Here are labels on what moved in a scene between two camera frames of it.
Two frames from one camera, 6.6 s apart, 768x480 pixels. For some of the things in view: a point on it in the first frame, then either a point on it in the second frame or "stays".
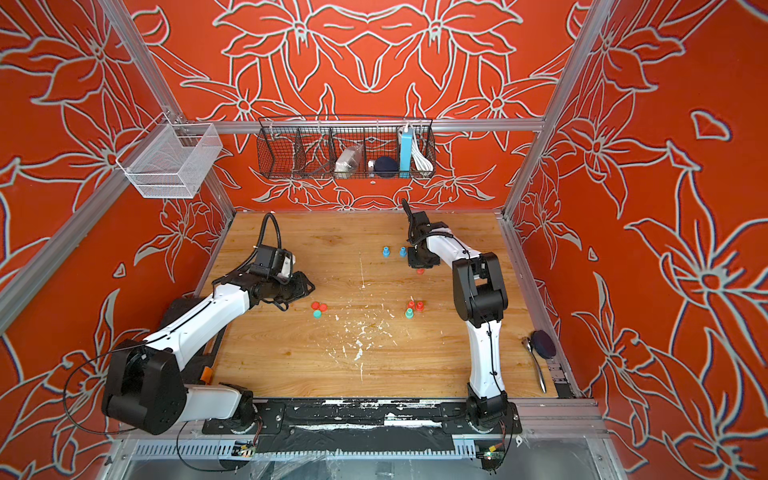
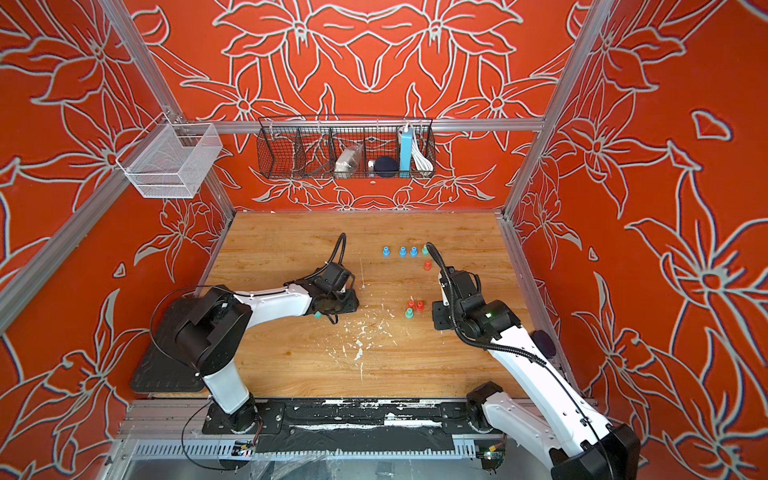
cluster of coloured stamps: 412,306 stays
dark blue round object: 386,166 stays
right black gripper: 415,264 → 437,314
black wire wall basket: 346,147 stays
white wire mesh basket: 171,160 stays
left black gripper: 301,287 → 353,303
